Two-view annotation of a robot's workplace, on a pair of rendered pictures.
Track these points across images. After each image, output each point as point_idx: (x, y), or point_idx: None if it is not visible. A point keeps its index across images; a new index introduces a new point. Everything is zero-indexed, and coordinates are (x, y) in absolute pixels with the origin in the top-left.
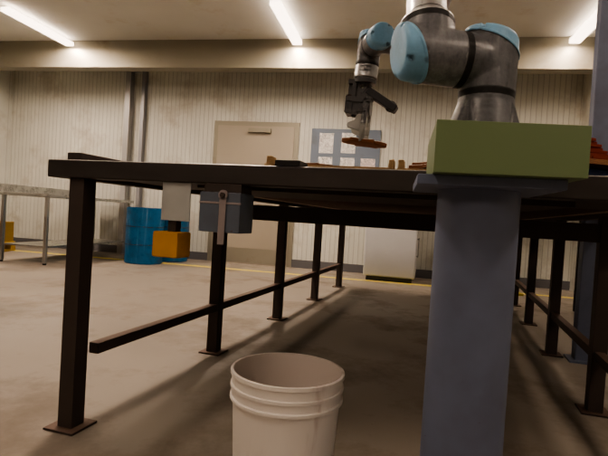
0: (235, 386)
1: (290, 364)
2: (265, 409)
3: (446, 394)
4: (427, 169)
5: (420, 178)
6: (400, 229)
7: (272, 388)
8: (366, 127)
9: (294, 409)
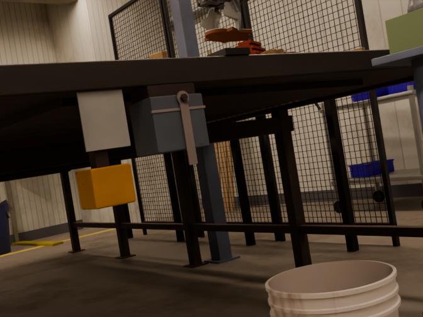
0: (335, 307)
1: (280, 287)
2: (383, 308)
3: None
4: (405, 40)
5: None
6: (128, 155)
7: (386, 281)
8: (218, 18)
9: (396, 295)
